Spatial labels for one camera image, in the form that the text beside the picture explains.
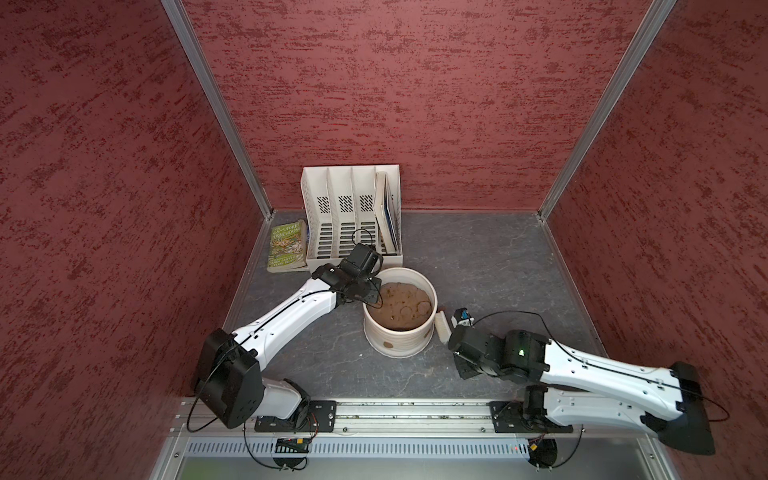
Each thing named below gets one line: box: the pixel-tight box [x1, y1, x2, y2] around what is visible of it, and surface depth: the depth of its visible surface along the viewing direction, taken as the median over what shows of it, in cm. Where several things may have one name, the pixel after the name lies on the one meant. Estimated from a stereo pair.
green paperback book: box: [267, 219, 309, 273], surface depth 105 cm
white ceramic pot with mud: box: [363, 267, 438, 359], surface depth 83 cm
